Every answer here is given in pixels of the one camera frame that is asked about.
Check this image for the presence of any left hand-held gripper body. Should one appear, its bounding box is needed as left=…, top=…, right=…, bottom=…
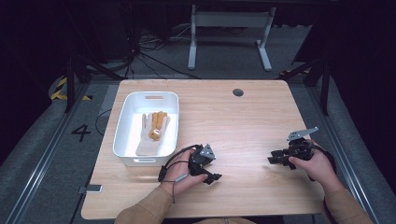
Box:
left=188, top=143, right=217, bottom=177

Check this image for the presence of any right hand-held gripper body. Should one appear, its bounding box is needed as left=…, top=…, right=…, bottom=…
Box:
left=286, top=126, right=319, bottom=161

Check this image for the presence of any cream and tan knit glove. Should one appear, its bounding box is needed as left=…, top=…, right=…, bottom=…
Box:
left=134, top=112, right=172, bottom=157
left=134, top=110, right=172, bottom=157

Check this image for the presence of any white plastic storage bin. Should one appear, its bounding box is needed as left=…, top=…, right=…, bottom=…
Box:
left=112, top=91, right=180, bottom=168

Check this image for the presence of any person's left hand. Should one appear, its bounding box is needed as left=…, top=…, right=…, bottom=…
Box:
left=158, top=148, right=209, bottom=198

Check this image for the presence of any person's right hand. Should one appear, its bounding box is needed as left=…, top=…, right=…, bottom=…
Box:
left=288, top=139, right=346, bottom=194

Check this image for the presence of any person's tan clothing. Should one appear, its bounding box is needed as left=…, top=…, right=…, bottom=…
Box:
left=194, top=217, right=260, bottom=224

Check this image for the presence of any black metal stand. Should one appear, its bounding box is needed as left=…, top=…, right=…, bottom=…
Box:
left=63, top=51, right=126, bottom=114
left=279, top=55, right=332, bottom=117

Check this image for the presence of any thin grey wrist cord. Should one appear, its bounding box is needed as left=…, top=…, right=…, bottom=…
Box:
left=162, top=172, right=190, bottom=205

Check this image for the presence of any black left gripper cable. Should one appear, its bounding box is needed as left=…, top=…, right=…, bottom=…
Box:
left=157, top=144, right=204, bottom=183

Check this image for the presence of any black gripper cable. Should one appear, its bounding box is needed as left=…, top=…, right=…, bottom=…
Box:
left=307, top=144, right=338, bottom=224
left=157, top=144, right=204, bottom=183

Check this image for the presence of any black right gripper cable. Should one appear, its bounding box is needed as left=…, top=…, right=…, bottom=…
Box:
left=307, top=144, right=338, bottom=224

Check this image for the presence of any metal floor rail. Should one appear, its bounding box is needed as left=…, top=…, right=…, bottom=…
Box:
left=3, top=83, right=92, bottom=224
left=306, top=86, right=380, bottom=224

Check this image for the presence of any thin black floor cable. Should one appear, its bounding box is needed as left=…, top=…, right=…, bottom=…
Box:
left=94, top=107, right=113, bottom=137

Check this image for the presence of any small metal bracket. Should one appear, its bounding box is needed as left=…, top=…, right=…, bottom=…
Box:
left=77, top=184, right=104, bottom=195

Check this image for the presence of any tangle of floor cables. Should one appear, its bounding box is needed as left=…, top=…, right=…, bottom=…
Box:
left=123, top=25, right=201, bottom=80

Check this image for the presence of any white metal desk frame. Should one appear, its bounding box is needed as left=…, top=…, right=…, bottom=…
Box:
left=187, top=4, right=277, bottom=72

